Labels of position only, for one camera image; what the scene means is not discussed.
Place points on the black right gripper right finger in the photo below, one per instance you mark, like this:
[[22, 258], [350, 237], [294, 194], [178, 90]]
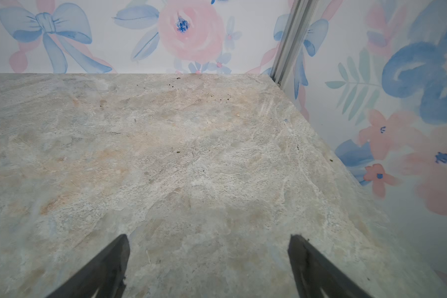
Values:
[[317, 277]]

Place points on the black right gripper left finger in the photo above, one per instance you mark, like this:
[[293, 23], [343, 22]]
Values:
[[102, 277]]

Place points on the aluminium corner post right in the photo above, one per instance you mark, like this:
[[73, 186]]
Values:
[[296, 27]]

